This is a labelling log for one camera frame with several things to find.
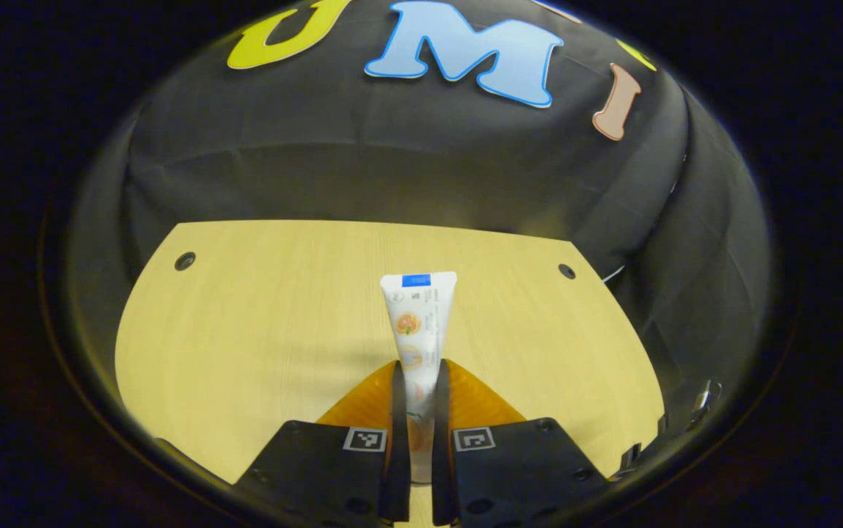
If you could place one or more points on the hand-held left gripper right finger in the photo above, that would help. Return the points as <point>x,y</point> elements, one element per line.
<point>441,411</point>

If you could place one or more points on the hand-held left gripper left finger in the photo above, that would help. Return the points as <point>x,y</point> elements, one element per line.
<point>399,411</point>

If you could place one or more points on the white toothpaste tube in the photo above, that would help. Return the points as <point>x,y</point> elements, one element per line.
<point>419,330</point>

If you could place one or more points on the black backdrop cloth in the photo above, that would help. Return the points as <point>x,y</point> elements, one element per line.
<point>406,161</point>

